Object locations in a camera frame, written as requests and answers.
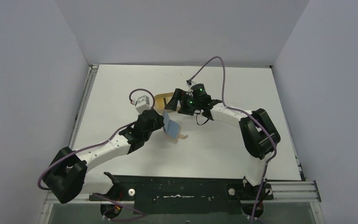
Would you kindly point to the beige oval plastic tray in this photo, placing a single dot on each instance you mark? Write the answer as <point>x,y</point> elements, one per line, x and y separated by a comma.
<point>168,97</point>

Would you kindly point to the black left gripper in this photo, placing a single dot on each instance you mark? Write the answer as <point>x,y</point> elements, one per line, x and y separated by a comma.
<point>160,123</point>

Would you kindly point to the yellow card with black stripe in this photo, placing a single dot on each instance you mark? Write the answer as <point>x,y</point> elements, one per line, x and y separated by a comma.
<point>161,102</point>

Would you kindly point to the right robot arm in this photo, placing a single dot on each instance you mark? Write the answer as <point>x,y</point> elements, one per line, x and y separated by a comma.
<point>258,132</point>

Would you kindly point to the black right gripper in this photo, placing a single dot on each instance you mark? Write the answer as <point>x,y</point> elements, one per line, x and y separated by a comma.
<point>180,102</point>

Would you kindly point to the aluminium frame rail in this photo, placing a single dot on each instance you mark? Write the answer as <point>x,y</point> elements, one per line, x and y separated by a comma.
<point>294,202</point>

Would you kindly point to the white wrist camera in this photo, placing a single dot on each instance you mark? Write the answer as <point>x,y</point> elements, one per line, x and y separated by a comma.
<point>190,83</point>
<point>142,104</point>

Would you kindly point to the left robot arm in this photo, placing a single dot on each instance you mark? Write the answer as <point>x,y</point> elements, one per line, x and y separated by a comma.
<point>66,176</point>

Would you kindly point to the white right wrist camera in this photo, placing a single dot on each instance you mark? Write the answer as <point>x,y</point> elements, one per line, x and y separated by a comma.
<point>190,83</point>

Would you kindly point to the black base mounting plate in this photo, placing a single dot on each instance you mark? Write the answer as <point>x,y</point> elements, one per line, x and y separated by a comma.
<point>179,195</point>

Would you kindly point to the light blue card sleeves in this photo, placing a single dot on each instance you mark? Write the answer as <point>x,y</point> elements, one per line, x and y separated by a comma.
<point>172,127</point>

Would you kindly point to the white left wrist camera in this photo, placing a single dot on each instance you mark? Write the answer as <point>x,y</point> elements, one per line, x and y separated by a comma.
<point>142,104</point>

